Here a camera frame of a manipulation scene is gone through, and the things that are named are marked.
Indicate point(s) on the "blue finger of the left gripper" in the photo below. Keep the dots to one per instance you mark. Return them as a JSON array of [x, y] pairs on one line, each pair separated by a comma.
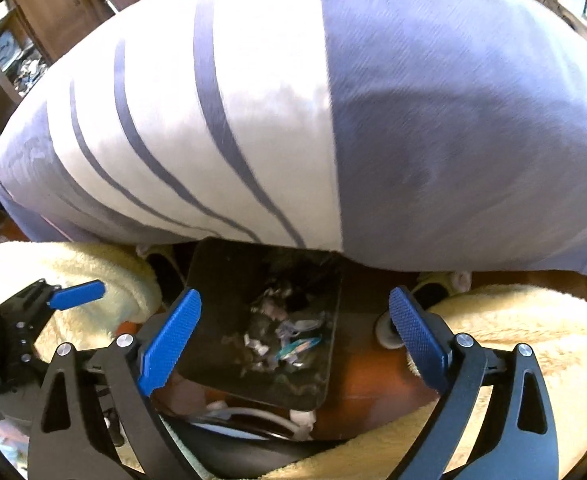
[[77, 295]]

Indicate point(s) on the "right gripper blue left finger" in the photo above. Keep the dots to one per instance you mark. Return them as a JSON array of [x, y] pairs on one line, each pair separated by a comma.
[[160, 356]]

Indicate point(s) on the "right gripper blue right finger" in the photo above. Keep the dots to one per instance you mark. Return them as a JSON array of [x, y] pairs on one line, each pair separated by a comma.
[[426, 337]]

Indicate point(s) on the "black trash bin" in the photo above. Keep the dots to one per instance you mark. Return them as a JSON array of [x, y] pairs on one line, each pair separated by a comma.
[[267, 325]]

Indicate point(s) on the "white slipper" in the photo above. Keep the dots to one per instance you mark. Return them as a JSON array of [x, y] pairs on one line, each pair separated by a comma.
[[386, 334]]

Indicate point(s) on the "yellow fluffy rug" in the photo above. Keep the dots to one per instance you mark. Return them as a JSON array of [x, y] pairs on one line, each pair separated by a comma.
[[499, 316]]

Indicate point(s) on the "blue white striped bed cover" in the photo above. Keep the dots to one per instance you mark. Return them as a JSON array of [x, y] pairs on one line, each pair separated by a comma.
[[409, 135]]

